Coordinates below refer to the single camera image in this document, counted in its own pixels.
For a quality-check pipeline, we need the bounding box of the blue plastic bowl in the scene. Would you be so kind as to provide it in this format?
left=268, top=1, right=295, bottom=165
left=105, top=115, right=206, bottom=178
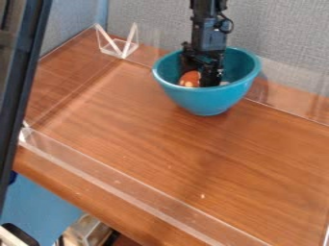
left=151, top=46, right=262, bottom=116

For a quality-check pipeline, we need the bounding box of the clear acrylic front barrier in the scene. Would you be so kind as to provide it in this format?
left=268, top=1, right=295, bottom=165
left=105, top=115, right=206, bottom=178
left=18, top=127, right=268, bottom=246

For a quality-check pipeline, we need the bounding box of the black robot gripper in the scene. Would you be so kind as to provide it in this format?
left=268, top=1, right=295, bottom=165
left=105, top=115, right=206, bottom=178
left=179, top=17, right=227, bottom=87

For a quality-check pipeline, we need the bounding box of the clear box under table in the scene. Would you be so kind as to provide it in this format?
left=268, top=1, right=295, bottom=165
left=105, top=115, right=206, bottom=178
left=54, top=214, right=113, bottom=246

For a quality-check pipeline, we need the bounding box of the clear acrylic back barrier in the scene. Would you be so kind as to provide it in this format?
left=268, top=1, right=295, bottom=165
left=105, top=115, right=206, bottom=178
left=127, top=30, right=329, bottom=126

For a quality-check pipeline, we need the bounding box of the blue cloth object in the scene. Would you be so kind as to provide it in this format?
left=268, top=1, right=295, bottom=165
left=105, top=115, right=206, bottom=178
left=9, top=171, right=16, bottom=185

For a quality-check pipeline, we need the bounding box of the clear acrylic corner bracket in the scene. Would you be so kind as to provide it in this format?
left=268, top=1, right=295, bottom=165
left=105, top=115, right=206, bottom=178
left=93, top=23, right=139, bottom=59

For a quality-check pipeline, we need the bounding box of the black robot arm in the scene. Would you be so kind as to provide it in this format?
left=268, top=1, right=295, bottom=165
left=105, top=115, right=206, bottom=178
left=180, top=0, right=234, bottom=87

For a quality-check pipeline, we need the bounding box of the dark foreground pole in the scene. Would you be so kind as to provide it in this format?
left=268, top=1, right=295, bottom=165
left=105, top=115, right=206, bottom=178
left=0, top=0, right=52, bottom=213

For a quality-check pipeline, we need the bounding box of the brown white toy mushroom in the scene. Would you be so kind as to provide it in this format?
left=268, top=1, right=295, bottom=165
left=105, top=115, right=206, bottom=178
left=177, top=70, right=232, bottom=88

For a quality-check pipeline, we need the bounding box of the black white object bottom left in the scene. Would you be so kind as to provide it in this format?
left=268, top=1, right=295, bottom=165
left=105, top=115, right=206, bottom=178
left=0, top=223, right=40, bottom=246

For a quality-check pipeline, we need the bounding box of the clear acrylic barrier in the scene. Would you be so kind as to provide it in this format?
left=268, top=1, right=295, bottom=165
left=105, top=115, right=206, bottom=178
left=18, top=127, right=268, bottom=246
left=127, top=30, right=329, bottom=126

